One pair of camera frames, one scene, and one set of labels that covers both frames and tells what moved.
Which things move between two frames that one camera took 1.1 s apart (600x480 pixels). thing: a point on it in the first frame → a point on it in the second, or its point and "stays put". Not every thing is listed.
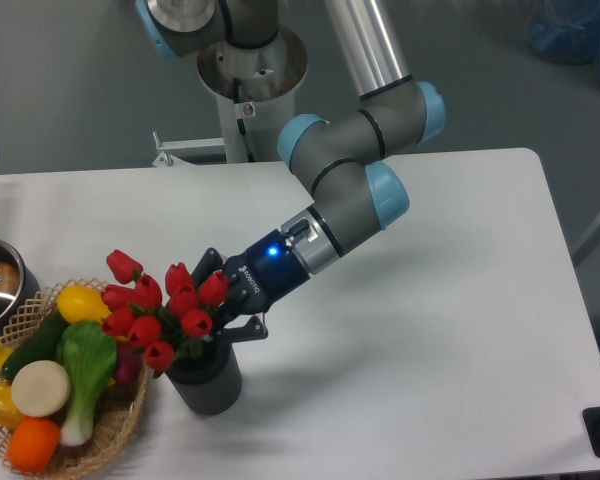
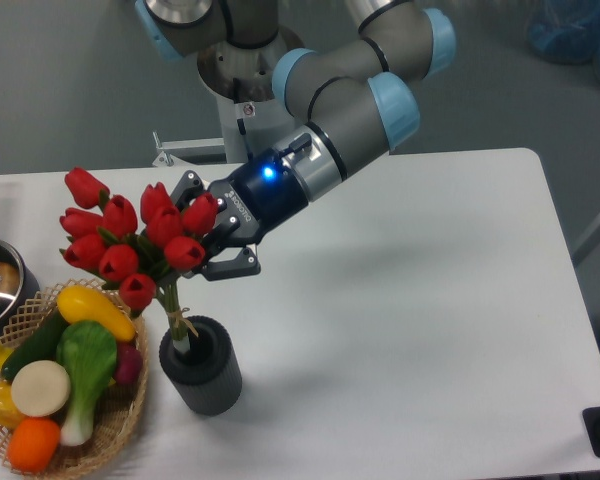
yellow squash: x=82 y=303 stays put
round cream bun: x=40 y=388 stays put
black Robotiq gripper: x=258 y=278 → x=261 y=197
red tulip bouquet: x=154 y=325 → x=106 y=240
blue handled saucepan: x=7 y=288 stays put
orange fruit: x=33 y=444 stays put
